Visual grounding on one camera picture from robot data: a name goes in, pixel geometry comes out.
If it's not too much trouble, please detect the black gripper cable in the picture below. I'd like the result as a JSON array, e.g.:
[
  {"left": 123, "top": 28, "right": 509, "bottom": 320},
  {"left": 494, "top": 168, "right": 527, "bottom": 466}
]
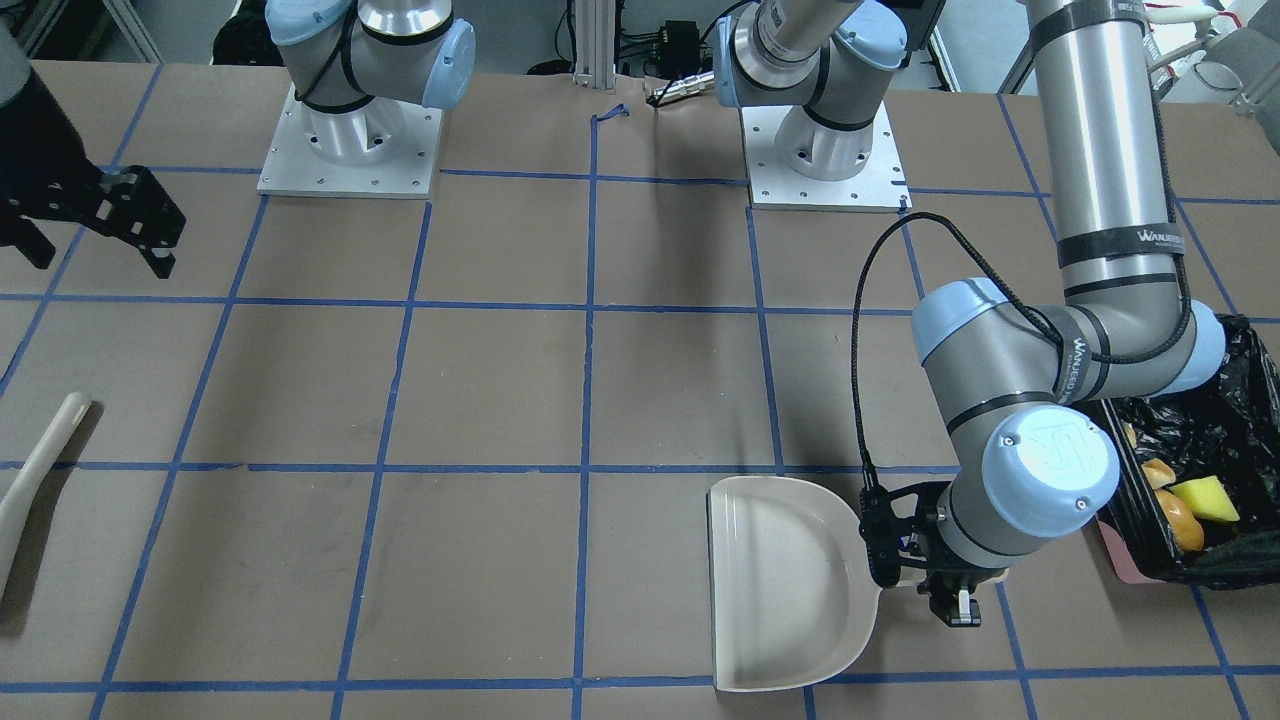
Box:
[{"left": 850, "top": 210, "right": 1076, "bottom": 491}]

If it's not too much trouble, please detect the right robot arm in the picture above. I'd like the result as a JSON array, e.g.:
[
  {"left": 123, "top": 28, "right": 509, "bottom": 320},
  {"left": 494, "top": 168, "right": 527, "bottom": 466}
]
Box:
[{"left": 1, "top": 1, "right": 476, "bottom": 279}]

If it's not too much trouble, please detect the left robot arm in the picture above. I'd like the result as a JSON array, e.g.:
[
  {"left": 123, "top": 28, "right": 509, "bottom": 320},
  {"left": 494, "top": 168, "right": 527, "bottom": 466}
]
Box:
[{"left": 858, "top": 1, "right": 1225, "bottom": 626}]

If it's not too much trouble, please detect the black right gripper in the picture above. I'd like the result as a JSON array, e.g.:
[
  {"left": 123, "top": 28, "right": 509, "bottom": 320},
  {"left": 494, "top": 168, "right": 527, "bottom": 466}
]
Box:
[{"left": 1, "top": 60, "right": 186, "bottom": 279}]

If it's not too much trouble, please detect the beige dustpan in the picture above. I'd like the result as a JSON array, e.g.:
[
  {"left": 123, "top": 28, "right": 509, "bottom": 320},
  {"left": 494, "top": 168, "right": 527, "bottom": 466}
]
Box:
[{"left": 707, "top": 477, "right": 882, "bottom": 693}]

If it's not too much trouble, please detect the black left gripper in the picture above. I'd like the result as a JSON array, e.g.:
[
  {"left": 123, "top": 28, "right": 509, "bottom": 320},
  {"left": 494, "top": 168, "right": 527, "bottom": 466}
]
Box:
[{"left": 859, "top": 480, "right": 1001, "bottom": 628}]

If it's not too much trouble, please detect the bin with black bag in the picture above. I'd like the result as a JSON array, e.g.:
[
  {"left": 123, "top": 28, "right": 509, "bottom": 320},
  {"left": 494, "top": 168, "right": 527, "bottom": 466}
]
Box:
[{"left": 1079, "top": 314, "right": 1279, "bottom": 591}]

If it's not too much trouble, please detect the yellow toy potato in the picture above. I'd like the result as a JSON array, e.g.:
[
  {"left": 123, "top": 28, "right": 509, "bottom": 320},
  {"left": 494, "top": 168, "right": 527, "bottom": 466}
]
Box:
[{"left": 1155, "top": 489, "right": 1204, "bottom": 553}]

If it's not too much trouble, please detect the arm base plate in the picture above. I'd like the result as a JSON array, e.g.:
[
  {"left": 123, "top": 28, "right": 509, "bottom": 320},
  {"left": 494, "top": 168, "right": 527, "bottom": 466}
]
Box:
[
  {"left": 740, "top": 104, "right": 913, "bottom": 213},
  {"left": 256, "top": 90, "right": 445, "bottom": 200}
]

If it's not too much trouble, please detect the yellow green sponge piece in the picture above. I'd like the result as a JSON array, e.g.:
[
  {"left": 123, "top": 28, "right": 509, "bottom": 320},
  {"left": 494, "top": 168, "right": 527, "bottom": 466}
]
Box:
[{"left": 1169, "top": 475, "right": 1242, "bottom": 524}]

